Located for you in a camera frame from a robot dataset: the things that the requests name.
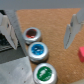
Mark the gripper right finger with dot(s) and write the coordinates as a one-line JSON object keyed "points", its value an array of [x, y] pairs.
{"points": [[71, 30]]}

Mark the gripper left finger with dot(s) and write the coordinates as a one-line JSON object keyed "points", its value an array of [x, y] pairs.
{"points": [[7, 30]]}

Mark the blue button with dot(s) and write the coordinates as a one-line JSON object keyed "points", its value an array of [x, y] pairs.
{"points": [[37, 52]]}

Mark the green button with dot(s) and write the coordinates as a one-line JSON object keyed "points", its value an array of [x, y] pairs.
{"points": [[45, 73]]}

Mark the pink block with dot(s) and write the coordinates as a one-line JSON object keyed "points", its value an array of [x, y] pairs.
{"points": [[81, 54]]}

